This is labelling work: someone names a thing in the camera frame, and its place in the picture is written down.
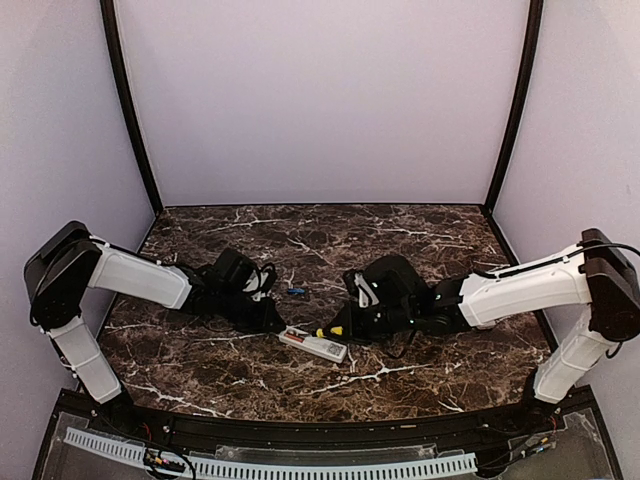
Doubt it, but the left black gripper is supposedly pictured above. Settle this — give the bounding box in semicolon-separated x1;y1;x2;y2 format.
216;288;286;335

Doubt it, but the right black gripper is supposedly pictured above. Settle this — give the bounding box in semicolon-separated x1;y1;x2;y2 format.
323;299;416;346

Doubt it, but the yellow handled screwdriver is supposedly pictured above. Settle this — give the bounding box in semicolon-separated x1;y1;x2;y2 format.
311;326;344;338

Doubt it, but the slim white remote control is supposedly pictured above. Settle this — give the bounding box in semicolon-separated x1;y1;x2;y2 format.
278;327;347;364

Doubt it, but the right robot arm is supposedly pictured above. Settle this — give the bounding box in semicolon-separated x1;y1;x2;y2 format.
316;229;639;434

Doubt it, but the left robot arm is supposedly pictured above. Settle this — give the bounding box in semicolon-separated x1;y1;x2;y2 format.
23;221;286;436

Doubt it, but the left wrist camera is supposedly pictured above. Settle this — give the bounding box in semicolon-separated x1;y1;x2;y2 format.
243;263;277;302

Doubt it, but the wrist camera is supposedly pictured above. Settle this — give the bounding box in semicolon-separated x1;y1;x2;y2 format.
243;263;277;302
342;269;379;308

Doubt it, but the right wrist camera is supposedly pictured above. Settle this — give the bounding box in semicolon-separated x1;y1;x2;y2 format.
342;269;379;308

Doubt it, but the white slotted cable duct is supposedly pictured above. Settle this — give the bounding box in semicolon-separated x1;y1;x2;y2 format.
63;427;477;479

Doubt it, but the black front rail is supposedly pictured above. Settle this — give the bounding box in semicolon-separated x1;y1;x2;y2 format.
59;392;564;452

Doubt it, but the left black frame post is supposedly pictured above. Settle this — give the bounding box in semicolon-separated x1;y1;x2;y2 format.
99;0;164;216

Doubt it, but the black frame post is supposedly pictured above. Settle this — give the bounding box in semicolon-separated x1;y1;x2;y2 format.
99;0;164;216
483;0;544;216

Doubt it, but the right black frame post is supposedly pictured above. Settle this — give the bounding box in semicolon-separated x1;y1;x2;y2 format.
483;0;544;216

